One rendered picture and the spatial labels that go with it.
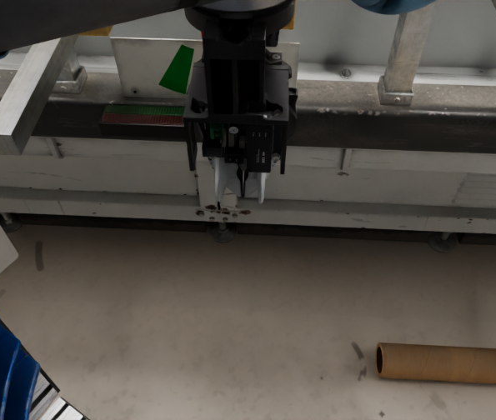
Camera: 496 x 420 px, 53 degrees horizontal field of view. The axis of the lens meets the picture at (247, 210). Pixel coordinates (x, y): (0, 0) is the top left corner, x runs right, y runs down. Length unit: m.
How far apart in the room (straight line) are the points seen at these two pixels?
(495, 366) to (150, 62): 1.00
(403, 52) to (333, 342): 0.79
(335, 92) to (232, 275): 0.73
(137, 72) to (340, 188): 0.70
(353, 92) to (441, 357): 0.70
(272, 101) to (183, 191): 1.00
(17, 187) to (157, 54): 0.84
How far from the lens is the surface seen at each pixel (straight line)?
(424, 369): 1.26
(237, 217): 1.33
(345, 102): 0.78
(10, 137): 0.56
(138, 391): 1.28
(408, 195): 1.35
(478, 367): 1.30
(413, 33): 0.73
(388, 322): 1.37
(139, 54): 0.75
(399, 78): 0.77
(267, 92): 0.36
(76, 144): 0.95
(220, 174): 0.42
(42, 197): 1.44
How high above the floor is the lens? 1.18
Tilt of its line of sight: 51 degrees down
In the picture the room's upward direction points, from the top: straight up
